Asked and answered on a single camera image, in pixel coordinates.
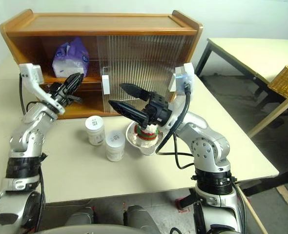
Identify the wooden cabinet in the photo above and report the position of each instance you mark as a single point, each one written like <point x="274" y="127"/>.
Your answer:
<point x="97" y="24"/>

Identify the purple tissue pack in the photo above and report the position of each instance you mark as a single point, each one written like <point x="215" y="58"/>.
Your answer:
<point x="70" y="58"/>

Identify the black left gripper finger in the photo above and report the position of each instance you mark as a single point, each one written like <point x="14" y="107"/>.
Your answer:
<point x="72" y="80"/>
<point x="76" y="84"/>

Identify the light wooden stick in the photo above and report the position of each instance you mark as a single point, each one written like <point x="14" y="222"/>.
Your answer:
<point x="252" y="212"/>

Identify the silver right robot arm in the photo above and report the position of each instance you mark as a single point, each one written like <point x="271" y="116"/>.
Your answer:
<point x="207" y="143"/>

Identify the beige table with black legs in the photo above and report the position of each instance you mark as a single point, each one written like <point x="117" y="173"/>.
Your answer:
<point x="244" y="53"/>

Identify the ribbed glass sliding door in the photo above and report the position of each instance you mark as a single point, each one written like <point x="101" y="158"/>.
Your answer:
<point x="139" y="61"/>

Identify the grey rounded shape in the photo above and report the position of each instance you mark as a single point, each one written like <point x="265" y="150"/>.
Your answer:
<point x="140" y="217"/>

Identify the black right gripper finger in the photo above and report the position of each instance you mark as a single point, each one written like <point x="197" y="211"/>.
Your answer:
<point x="136" y="93"/>
<point x="131" y="113"/>

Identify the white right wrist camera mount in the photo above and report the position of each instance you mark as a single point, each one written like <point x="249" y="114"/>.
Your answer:
<point x="186" y="73"/>

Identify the cardboard piece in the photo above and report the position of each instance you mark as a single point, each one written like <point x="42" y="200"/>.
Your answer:
<point x="286" y="195"/>

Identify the small metal bowl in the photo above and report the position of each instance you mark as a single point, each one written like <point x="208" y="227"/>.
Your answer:
<point x="149" y="149"/>

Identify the white rectangular box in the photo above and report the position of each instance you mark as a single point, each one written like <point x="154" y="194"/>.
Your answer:
<point x="106" y="84"/>

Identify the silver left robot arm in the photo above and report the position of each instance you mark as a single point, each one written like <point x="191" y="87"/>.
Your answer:
<point x="26" y="136"/>

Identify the white plastic bottle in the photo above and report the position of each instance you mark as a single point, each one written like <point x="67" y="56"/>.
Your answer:
<point x="114" y="148"/>
<point x="94" y="132"/>

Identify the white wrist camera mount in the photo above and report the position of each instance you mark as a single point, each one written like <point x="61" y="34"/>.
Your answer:
<point x="31" y="73"/>
<point x="186" y="73"/>

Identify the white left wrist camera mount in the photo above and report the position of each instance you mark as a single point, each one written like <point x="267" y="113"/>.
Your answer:
<point x="31" y="73"/>

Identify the white plush toy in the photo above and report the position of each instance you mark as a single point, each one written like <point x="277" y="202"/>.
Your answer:
<point x="146" y="142"/>

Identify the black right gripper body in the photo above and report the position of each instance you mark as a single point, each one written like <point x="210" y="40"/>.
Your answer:
<point x="158" y="109"/>

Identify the wicker basket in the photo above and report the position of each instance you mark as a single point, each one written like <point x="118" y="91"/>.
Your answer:
<point x="285" y="83"/>

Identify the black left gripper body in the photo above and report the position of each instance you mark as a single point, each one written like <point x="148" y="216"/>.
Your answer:
<point x="57" y="93"/>

